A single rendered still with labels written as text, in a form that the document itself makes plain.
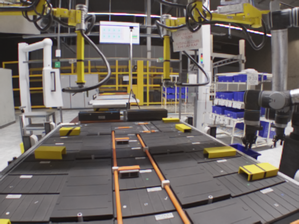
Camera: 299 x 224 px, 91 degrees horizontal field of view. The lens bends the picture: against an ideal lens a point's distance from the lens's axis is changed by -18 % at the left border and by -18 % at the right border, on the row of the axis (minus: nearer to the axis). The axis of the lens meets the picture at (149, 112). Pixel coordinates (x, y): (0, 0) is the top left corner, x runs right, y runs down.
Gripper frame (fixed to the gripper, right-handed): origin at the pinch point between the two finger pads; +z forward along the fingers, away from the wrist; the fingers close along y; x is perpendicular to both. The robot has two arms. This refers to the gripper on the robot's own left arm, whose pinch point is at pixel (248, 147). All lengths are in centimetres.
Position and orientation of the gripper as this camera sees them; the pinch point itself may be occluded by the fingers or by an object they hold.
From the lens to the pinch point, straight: 131.0
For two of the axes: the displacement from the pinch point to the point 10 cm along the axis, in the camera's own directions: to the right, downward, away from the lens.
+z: 0.0, 9.9, 1.6
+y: -9.8, 0.3, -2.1
